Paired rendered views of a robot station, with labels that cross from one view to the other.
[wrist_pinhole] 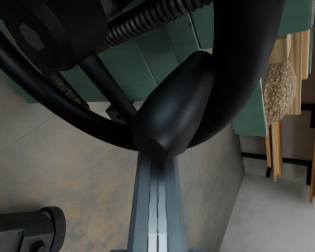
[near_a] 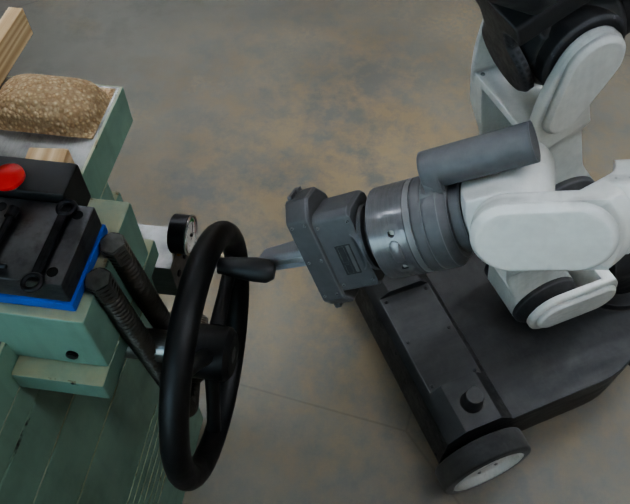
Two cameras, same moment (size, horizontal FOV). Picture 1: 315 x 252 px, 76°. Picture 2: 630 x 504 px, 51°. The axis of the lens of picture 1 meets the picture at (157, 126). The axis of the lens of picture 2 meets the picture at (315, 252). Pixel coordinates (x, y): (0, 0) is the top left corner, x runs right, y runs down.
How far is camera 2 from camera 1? 59 cm
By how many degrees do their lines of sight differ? 29
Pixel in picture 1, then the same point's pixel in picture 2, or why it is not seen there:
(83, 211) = not seen: hidden behind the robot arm
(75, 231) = not seen: hidden behind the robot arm
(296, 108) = (18, 22)
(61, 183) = (299, 289)
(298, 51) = not seen: outside the picture
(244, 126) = (124, 120)
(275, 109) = (95, 105)
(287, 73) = (35, 110)
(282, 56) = (67, 158)
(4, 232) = (391, 319)
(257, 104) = (105, 134)
